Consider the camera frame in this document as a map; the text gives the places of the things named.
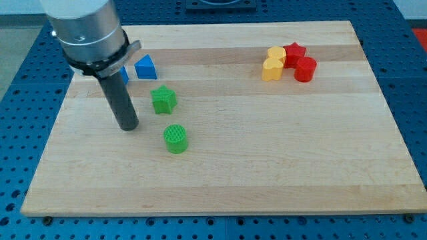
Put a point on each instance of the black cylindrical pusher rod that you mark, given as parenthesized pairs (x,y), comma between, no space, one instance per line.
(119,100)

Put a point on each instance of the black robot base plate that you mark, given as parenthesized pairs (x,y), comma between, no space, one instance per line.
(220,4)

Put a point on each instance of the green cylinder block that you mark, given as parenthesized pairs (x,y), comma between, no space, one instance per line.
(175,138)

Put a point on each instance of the red star block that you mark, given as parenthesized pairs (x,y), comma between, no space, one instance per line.
(294,52)

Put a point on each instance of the green star block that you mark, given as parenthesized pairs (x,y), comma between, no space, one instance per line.
(163,100)

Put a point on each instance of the yellow heart block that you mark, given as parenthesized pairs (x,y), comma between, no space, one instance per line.
(272,69)

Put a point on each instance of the yellow hexagon block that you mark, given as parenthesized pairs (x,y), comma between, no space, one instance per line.
(278,53)

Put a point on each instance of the blue triangle block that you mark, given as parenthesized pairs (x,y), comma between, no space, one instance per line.
(145,68)

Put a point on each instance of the blue cube block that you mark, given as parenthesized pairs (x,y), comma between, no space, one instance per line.
(124,75)

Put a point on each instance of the wooden board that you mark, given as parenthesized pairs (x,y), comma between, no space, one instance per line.
(326,147)

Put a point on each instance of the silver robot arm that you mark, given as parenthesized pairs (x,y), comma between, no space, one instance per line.
(95,44)

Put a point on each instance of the red cylinder block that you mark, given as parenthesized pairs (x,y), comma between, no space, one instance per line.
(305,68)

